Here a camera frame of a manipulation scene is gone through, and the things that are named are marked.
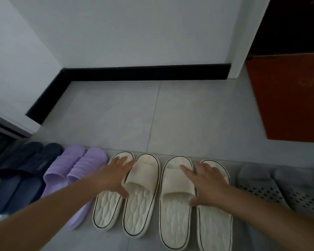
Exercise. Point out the person's left hand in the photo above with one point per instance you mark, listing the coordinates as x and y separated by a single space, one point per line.
112 177

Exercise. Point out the person's right hand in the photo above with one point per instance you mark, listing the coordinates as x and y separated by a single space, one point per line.
209 185

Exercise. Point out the purple slipper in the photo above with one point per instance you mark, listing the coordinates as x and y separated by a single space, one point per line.
60 167
89 162

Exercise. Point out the cream slipper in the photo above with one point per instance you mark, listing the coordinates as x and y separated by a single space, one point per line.
144 175
107 209
175 180
214 227

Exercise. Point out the grey perforated slipper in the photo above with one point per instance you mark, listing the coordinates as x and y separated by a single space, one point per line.
301 185
256 180

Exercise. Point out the navy blue slipper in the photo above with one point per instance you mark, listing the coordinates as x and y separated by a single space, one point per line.
10 164
44 159

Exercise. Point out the person's right forearm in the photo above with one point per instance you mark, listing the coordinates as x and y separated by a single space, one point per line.
277 214

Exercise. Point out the person's left forearm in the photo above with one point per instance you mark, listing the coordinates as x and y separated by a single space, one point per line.
47 216

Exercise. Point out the black baseboard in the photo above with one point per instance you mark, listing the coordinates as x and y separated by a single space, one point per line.
146 72

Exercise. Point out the red door mat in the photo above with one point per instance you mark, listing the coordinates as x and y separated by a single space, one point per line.
290 101

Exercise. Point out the dark wooden door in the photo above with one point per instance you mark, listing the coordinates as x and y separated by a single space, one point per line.
290 26

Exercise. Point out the metal sliding door frame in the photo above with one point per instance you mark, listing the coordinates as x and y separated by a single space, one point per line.
2 135

